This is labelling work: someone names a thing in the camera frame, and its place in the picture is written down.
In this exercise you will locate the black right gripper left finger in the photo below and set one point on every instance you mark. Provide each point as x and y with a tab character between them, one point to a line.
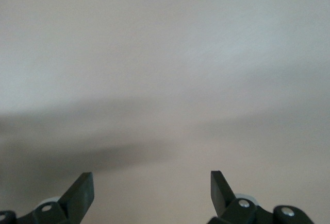
77	198

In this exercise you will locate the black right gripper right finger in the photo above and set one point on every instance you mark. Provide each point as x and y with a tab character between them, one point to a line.
221	198

